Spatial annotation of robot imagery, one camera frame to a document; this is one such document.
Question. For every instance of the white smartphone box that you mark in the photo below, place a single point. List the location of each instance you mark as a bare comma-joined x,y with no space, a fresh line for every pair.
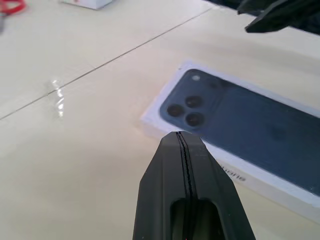
250,120

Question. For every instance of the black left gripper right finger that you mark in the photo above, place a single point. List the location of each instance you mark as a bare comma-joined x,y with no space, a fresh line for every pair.
215,200

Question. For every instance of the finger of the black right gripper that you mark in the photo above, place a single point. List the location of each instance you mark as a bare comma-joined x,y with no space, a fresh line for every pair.
270,23
255,6

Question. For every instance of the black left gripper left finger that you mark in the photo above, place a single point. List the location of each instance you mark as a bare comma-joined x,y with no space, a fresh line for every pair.
162,190

